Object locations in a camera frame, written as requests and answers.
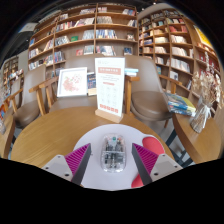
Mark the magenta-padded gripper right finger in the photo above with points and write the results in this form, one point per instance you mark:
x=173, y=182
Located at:
x=148, y=160

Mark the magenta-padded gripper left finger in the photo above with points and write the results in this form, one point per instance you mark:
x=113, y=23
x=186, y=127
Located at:
x=74, y=159

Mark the transparent computer mouse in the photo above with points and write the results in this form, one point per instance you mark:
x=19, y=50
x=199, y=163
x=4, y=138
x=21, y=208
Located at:
x=113, y=153

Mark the white mouse pad, red wrist rest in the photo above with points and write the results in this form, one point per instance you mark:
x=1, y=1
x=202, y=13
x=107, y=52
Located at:
x=95, y=173

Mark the beige armchair with wooden arms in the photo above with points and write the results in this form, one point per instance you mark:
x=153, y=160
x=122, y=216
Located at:
x=28, y=111
x=76, y=101
x=148, y=100

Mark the stack of colourful books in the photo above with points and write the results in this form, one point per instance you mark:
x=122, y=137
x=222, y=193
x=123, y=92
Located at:
x=180, y=104

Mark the glass vase with white flowers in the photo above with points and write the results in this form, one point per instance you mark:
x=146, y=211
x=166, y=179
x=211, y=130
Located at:
x=200, y=116

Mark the white framed pink floral picture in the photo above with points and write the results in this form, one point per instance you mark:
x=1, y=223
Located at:
x=72, y=82

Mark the dark cover book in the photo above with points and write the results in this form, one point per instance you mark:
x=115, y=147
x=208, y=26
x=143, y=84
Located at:
x=91, y=83

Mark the white sign on wooden base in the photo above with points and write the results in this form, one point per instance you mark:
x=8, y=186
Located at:
x=110, y=86

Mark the light blue book stack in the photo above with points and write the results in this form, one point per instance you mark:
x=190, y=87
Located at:
x=131, y=71

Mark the distant wooden bookshelf unit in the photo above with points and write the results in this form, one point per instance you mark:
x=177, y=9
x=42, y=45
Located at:
x=10, y=71

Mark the curved wooden bookshelf unit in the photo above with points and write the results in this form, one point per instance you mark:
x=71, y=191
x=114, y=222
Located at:
x=173, y=43

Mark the wide wooden bookshelf unit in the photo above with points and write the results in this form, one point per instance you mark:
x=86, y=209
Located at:
x=86, y=33

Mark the white hanging ceiling sign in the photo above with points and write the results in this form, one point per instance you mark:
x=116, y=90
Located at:
x=28, y=27

